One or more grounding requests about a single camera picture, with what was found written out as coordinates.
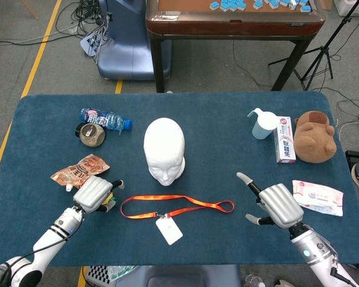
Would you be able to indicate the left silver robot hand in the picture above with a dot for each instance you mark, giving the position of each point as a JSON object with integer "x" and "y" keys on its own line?
{"x": 92, "y": 194}

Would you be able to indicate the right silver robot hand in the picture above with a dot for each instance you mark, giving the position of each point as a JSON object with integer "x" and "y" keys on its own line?
{"x": 282, "y": 206}

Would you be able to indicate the white ID badge card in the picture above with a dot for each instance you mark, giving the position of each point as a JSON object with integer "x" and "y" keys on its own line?
{"x": 168, "y": 230}

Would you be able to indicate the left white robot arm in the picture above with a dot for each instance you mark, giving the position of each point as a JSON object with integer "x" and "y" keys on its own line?
{"x": 53, "y": 233}

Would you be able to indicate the white foam mannequin head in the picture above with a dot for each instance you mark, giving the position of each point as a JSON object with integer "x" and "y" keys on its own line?
{"x": 164, "y": 143}

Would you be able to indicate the orange snack spout pouch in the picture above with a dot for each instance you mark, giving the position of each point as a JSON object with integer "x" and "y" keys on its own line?
{"x": 77, "y": 172}

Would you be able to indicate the pink white wet wipes pack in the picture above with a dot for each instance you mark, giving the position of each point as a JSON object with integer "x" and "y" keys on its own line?
{"x": 316, "y": 195}

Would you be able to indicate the round glass jar black lid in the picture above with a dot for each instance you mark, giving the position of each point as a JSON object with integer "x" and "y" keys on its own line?
{"x": 92, "y": 136}

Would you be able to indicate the white pink toothpaste box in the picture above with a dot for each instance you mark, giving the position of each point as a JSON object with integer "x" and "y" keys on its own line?
{"x": 285, "y": 140}

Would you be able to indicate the brown capybara plush toy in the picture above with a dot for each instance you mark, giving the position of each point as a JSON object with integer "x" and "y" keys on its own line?
{"x": 313, "y": 140}

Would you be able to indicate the blue labelled drink bottle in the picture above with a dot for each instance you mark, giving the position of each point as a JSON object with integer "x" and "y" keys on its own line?
{"x": 101, "y": 119}

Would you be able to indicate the white grey shoe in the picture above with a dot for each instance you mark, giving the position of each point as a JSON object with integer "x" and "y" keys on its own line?
{"x": 283, "y": 283}

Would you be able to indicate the blue felt table cover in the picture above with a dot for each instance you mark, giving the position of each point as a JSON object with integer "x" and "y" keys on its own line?
{"x": 212, "y": 239}

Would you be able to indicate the black white checkerboard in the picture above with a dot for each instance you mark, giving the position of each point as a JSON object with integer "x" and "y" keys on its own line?
{"x": 98, "y": 273}

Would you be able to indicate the clear plastic water bottle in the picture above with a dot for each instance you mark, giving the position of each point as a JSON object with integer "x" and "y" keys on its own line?
{"x": 252, "y": 281}

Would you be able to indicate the green clear plastic bag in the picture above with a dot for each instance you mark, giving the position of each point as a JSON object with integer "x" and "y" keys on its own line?
{"x": 119, "y": 272}

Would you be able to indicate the blue grey robot torso base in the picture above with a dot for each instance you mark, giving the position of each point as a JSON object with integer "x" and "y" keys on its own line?
{"x": 182, "y": 275}

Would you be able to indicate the grey floor power strip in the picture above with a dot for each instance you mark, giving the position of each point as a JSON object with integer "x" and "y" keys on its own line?
{"x": 89, "y": 43}

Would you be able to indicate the black tripod stand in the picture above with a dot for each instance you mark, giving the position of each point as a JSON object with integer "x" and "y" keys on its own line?
{"x": 326, "y": 51}

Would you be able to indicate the brown mahjong table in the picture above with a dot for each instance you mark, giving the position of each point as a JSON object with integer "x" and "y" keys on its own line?
{"x": 227, "y": 28}

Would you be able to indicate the white chair wooden legs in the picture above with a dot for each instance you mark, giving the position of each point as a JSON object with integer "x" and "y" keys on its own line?
{"x": 30, "y": 9}

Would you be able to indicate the blue mahjong tile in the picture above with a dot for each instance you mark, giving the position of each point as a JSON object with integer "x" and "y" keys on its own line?
{"x": 304, "y": 8}
{"x": 214, "y": 5}

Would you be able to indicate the white face mahjong tile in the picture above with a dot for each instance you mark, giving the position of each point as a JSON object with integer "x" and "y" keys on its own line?
{"x": 292, "y": 4}

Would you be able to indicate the brown cardboard box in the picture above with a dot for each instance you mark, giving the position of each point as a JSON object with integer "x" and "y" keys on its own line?
{"x": 326, "y": 4}

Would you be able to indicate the white printed carton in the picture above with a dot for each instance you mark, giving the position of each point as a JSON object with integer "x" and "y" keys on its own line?
{"x": 351, "y": 9}

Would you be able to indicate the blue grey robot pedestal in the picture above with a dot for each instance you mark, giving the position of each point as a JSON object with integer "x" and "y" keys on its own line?
{"x": 128, "y": 45}

